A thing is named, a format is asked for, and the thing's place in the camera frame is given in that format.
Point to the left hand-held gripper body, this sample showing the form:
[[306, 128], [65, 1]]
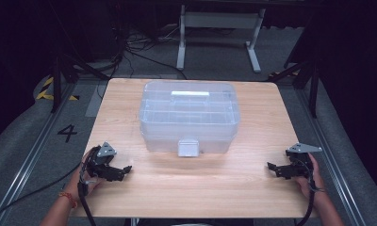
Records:
[[102, 163]]

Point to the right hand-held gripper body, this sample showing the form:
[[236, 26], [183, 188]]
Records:
[[298, 164]]

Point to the clear plastic storage box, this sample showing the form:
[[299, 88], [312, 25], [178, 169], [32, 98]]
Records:
[[189, 119]]

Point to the person's right hand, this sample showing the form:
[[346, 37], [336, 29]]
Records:
[[315, 185]]

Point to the person's left hand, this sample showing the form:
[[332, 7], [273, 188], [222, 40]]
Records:
[[75, 185]]

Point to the black tripod stand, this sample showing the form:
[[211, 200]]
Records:
[[309, 78], [62, 72]]

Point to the yellow black floor tape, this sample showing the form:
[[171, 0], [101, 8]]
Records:
[[46, 91]]

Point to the metal floor rail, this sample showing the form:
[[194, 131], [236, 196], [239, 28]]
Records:
[[331, 157], [29, 157]]

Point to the grey metal stand frame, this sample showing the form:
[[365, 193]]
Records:
[[221, 20]]

